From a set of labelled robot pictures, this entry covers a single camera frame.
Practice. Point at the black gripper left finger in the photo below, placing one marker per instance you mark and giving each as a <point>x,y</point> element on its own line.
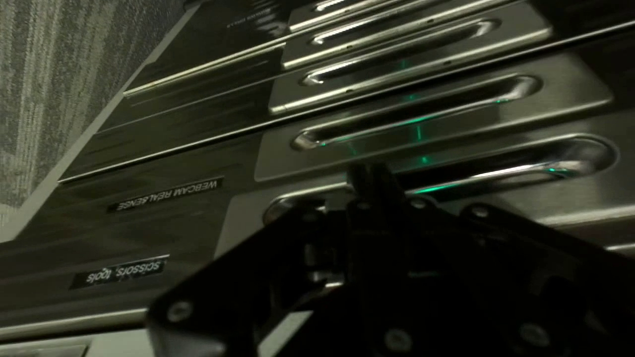
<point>265,290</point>

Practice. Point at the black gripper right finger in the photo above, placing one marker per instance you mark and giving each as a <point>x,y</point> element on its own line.
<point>503,290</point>

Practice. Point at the open grey tool drawer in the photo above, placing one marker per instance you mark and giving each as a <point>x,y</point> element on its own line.
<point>200,231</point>

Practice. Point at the closed grey drawer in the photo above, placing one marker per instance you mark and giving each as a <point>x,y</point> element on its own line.
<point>200,112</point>
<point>219,32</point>
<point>200,165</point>

